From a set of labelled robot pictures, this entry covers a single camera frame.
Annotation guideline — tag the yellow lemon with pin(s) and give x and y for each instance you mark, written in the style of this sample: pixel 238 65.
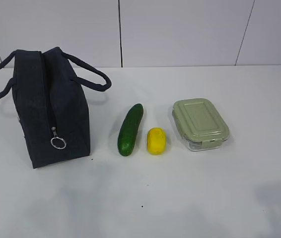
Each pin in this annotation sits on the yellow lemon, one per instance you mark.
pixel 156 141

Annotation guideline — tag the dark blue lunch bag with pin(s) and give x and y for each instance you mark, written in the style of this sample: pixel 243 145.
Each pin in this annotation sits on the dark blue lunch bag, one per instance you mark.
pixel 47 90

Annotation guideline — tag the glass container green lid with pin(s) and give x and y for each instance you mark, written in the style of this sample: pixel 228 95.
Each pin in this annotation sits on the glass container green lid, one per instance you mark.
pixel 199 124

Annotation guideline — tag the green cucumber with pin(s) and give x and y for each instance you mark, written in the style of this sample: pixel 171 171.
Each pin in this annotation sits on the green cucumber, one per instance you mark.
pixel 129 130

